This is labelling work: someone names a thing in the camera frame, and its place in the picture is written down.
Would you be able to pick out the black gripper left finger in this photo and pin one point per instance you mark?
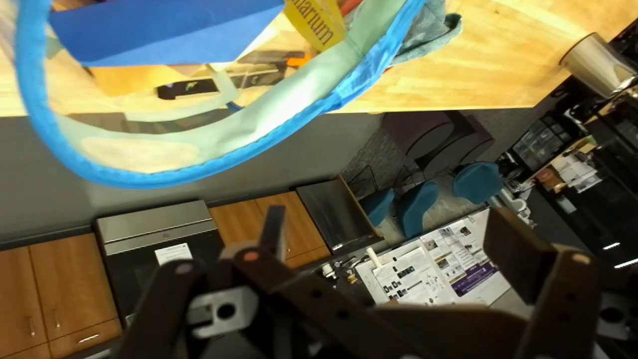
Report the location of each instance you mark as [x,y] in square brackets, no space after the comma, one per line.
[250,306]

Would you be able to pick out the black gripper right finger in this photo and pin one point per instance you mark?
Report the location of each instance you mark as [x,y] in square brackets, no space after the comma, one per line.
[579,306]

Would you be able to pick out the blue cylinder foam toy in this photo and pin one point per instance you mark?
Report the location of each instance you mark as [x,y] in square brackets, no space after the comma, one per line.
[142,33]

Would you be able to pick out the mesh bag of foam blocks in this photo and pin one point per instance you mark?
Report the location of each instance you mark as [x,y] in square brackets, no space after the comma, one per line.
[379,39]

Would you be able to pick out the magazine with purple print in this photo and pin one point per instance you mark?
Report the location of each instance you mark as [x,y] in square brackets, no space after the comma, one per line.
[445,266]

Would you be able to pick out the lower wooden cabinets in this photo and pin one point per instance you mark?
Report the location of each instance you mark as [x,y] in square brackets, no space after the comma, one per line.
[64,296]

